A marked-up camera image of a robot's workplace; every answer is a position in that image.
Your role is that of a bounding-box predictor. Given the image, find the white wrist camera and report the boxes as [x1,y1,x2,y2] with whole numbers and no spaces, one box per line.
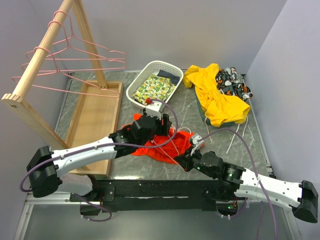
[184,133,204,156]
[144,97,164,120]

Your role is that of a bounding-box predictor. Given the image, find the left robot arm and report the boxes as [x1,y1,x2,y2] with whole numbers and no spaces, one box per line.
[26,113,172,201]

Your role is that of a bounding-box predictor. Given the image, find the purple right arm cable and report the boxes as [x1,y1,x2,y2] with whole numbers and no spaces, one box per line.
[196,127,280,240]

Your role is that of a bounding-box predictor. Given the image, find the black white orange patterned garment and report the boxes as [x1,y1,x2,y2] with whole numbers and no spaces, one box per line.
[215,67,253,102]

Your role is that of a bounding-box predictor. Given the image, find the dark navy garment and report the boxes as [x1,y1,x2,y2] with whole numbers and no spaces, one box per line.
[157,69,180,86]

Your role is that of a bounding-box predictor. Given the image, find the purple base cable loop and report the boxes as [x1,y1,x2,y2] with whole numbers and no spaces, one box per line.
[74,197,113,223]

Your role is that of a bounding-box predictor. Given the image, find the yellow garment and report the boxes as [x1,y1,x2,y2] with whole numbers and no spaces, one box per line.
[183,63,251,127]

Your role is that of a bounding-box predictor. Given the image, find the white drawstring cord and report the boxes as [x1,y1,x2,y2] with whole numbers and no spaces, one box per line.
[204,117,250,155]

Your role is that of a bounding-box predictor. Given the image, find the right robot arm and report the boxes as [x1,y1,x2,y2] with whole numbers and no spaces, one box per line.
[174,149,319,224]

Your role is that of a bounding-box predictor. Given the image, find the white plastic laundry basket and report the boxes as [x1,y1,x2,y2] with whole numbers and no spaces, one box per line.
[126,60,184,109]

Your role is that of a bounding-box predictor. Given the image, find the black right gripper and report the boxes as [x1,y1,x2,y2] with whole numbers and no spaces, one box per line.
[174,145,217,179]

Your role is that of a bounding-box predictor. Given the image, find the lemon print garment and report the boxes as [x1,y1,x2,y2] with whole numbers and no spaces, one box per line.
[131,75,176,105]

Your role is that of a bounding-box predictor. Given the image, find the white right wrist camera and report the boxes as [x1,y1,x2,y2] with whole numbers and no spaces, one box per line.
[184,133,204,156]

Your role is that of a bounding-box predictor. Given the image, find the wooden clothes rack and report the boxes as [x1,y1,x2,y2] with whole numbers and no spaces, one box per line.
[1,0,125,177]

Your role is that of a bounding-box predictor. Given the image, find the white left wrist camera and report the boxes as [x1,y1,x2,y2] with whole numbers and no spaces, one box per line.
[144,97,164,120]

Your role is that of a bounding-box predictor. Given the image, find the orange mesh shorts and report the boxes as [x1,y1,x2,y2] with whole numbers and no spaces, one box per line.
[132,127,195,164]

